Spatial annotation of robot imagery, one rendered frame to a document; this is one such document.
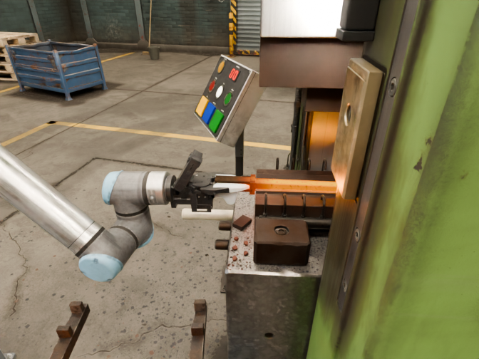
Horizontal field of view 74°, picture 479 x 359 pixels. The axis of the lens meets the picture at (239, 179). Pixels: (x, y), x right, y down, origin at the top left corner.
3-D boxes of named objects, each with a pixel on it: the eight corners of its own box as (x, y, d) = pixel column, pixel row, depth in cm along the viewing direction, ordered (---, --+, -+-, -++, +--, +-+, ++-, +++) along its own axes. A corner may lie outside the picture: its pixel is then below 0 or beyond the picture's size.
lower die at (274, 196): (254, 229, 81) (254, 201, 76) (256, 187, 98) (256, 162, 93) (425, 236, 78) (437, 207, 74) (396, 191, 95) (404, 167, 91)
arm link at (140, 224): (112, 252, 90) (101, 216, 83) (132, 226, 99) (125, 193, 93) (142, 257, 88) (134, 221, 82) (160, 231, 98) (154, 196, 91)
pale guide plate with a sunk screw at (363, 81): (341, 199, 44) (366, 71, 35) (330, 168, 52) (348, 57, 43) (357, 200, 44) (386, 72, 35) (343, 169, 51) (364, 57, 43)
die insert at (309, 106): (304, 111, 68) (307, 82, 65) (301, 101, 75) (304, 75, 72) (450, 115, 67) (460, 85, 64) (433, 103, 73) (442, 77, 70)
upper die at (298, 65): (258, 87, 63) (259, 34, 58) (259, 66, 80) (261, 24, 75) (482, 90, 60) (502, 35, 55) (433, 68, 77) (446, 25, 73)
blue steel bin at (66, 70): (19, 91, 532) (2, 44, 496) (61, 81, 594) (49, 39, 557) (68, 100, 486) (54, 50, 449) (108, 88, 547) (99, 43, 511)
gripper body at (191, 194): (217, 196, 90) (174, 196, 91) (215, 169, 86) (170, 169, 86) (214, 213, 83) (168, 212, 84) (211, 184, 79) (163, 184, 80)
